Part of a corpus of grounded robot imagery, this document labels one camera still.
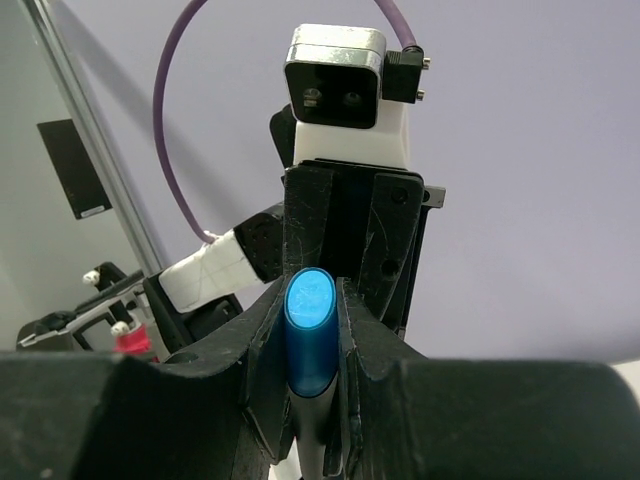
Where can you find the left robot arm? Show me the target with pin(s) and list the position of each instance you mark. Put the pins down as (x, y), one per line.
(199, 285)

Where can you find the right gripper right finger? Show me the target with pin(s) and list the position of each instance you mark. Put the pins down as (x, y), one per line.
(401, 415)

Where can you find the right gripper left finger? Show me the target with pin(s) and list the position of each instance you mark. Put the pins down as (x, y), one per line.
(217, 409)

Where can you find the blue marker cap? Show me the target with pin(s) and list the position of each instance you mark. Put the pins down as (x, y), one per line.
(311, 331)

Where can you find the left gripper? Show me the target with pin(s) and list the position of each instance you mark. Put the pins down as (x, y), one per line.
(358, 221)

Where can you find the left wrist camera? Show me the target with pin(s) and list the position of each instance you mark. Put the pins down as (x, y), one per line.
(349, 95)

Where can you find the blue highlighter marker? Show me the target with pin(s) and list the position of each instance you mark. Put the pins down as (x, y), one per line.
(311, 417)

